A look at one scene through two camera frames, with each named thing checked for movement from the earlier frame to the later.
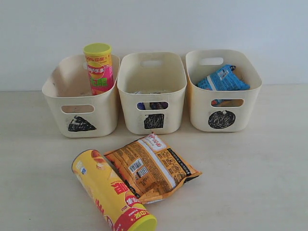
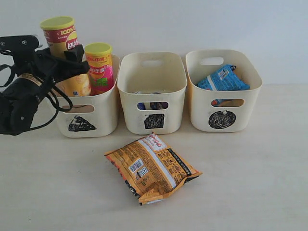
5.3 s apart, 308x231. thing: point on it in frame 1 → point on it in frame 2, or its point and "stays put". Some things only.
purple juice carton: x=158 y=105 stays put
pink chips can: x=98 y=57 stays put
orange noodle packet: x=151 y=170 stays put
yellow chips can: x=121 y=210 → x=60 y=33
